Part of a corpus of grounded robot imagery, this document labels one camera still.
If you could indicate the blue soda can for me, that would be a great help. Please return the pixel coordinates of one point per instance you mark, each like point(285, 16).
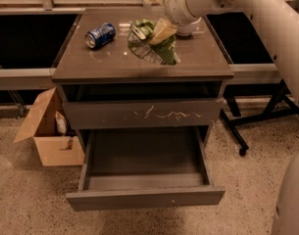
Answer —
point(100, 36)

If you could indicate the green jalapeno chip bag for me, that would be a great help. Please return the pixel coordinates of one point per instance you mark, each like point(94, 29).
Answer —
point(138, 39)

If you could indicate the closed grey top drawer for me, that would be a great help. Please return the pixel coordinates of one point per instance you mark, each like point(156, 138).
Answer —
point(137, 114)

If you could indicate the open cardboard box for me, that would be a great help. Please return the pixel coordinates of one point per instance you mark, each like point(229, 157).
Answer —
point(54, 149)

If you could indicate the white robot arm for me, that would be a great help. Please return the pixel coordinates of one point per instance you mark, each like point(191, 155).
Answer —
point(277, 25)

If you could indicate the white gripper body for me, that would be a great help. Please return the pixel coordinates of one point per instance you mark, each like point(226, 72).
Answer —
point(174, 4)

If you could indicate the snack bag in box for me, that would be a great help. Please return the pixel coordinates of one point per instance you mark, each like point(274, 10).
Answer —
point(61, 122)

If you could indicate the open grey middle drawer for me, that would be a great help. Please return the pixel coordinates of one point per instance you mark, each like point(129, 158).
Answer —
point(144, 168)

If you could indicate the white ceramic bowl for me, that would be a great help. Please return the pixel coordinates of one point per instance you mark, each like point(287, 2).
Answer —
point(188, 29)

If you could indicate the grey drawer cabinet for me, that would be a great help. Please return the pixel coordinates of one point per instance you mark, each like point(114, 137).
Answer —
point(113, 73)

